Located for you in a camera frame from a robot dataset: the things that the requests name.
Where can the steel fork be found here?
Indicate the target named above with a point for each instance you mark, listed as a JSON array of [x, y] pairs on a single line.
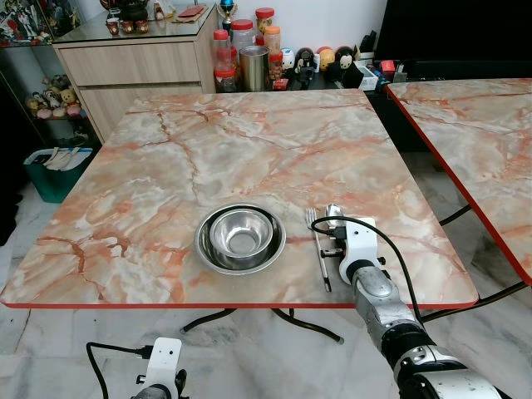
[[325, 274]]

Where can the steel spoon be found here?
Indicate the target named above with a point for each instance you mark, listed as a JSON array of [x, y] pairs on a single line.
[[333, 212]]

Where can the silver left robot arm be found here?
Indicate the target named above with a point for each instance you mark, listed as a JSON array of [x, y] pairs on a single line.
[[148, 392]]

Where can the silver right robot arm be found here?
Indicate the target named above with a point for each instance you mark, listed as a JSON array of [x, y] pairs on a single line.
[[378, 293]]

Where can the steel bowl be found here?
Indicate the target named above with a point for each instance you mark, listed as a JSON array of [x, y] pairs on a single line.
[[241, 237]]

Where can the steel round plate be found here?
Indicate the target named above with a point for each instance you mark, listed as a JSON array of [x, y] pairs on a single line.
[[206, 249]]

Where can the white small box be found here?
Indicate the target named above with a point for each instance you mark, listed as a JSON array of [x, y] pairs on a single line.
[[367, 75]]

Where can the black toy figurine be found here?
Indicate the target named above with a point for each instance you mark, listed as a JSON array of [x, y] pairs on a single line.
[[305, 62]]

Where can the black and white panda figurine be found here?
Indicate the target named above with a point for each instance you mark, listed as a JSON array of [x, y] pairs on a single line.
[[343, 60]]

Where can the yellow toy figurine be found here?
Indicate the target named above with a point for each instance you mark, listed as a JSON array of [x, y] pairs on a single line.
[[326, 56]]

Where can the white toy figurine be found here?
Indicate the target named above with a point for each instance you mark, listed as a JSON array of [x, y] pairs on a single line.
[[288, 60]]

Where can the steel cylinder tumbler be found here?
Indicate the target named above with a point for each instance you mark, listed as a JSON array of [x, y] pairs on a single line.
[[253, 68]]

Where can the orange-filled plastic jar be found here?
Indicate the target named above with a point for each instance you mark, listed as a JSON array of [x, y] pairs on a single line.
[[273, 41]]

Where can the tall red-lid plastic jar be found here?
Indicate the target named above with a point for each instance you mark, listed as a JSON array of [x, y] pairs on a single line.
[[221, 51]]

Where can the wide red-lid clear jar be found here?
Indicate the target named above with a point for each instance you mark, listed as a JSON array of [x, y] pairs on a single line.
[[243, 33]]

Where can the small red-lid snack jar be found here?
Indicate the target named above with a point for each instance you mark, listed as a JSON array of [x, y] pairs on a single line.
[[264, 18]]

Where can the black television screen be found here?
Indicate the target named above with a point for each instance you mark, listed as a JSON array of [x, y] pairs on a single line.
[[457, 29]]

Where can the gold trophy cup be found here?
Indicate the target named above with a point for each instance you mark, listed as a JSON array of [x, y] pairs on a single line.
[[226, 10]]

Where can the light wooden drawer cabinet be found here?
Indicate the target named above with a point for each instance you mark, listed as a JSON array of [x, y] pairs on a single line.
[[133, 66]]

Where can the red flat packet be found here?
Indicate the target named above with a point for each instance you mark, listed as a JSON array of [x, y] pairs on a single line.
[[193, 12]]

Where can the green plastic bin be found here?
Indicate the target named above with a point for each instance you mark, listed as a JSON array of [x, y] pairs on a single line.
[[50, 187]]

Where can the dark teapot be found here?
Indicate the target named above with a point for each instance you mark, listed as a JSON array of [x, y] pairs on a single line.
[[133, 10]]

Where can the group of plush toys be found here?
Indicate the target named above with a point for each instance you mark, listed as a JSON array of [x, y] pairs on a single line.
[[54, 98]]

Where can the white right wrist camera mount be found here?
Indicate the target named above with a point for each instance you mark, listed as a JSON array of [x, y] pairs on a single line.
[[362, 245]]

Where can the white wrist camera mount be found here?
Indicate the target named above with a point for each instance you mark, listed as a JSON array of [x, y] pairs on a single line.
[[164, 357], [362, 245]]

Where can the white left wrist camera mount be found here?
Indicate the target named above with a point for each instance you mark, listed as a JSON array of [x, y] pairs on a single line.
[[164, 357]]

